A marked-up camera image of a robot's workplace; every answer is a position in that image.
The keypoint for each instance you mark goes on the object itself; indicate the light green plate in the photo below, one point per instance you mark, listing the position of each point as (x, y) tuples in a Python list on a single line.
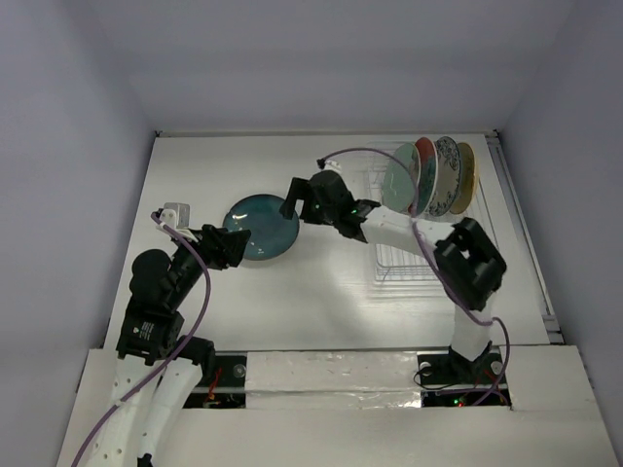
[(401, 175)]

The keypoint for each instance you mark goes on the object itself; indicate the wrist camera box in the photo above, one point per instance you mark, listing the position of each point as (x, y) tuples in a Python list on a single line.
[(174, 215), (328, 164)]

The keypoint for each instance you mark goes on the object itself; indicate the dark teal plate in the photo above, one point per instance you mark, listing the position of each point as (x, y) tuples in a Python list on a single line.
[(271, 233)]

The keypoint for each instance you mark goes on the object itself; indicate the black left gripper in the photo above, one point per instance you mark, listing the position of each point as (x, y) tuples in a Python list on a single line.
[(222, 246)]

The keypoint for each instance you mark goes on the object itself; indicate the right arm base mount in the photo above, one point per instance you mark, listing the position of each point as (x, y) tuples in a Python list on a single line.
[(446, 382)]

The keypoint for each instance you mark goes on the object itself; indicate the yellow brown plate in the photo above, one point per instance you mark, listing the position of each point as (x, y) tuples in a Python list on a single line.
[(469, 179)]

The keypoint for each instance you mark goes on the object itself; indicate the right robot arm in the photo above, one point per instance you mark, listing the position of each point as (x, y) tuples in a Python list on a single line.
[(460, 255)]

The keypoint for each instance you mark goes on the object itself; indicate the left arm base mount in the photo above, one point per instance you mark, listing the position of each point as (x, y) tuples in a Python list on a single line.
[(225, 388)]

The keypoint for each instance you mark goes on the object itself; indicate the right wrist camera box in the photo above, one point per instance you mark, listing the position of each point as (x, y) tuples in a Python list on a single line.
[(328, 164)]

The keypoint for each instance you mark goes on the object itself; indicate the white wire dish rack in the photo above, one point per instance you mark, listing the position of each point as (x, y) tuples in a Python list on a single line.
[(477, 210)]

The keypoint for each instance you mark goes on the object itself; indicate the blue white patterned plate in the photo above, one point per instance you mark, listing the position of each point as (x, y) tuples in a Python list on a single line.
[(448, 176)]

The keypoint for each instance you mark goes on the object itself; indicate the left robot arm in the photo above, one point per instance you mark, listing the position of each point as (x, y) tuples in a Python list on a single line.
[(157, 364)]

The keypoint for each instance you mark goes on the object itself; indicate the red and teal plate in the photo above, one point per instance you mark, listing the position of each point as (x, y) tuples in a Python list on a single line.
[(427, 174)]

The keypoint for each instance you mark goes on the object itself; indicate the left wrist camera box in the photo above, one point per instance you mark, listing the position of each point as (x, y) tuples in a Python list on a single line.
[(174, 215)]

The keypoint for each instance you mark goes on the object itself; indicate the white foam block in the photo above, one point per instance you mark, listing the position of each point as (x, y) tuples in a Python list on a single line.
[(331, 380)]

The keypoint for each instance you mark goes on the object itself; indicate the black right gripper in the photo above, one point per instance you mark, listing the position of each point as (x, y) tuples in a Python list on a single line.
[(306, 193)]

